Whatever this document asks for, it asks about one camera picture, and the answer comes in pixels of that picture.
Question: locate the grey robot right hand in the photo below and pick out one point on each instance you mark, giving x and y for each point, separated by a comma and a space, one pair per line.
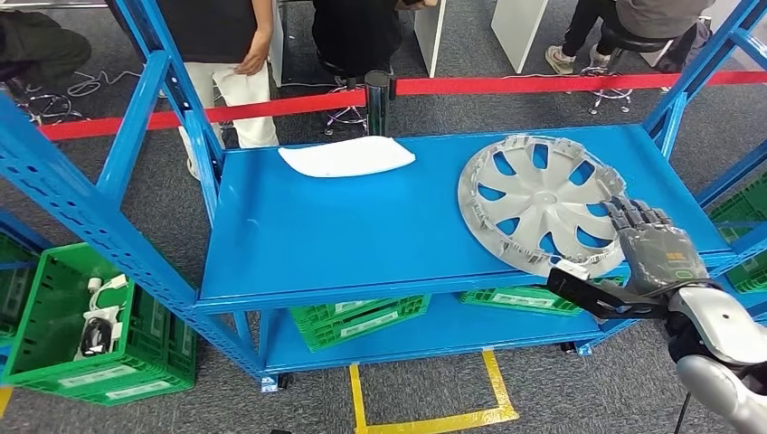
659, 257

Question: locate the silver plastic wheel cover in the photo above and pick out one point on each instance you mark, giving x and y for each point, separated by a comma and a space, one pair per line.
539, 198

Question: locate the white plastic panel part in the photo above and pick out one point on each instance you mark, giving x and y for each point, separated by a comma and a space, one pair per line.
347, 157

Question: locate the green folded plastic crate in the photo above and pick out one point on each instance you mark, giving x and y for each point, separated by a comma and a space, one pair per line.
84, 396
347, 335
311, 317
473, 296

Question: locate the red barrier belt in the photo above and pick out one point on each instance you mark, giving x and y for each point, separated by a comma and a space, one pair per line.
509, 84
287, 106

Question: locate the white adapter box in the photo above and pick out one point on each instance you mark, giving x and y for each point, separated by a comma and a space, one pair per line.
115, 329

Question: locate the green open plastic crate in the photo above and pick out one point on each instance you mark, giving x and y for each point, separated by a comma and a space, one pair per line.
48, 311

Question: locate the black stanchion post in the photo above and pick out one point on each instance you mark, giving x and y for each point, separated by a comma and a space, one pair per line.
377, 108

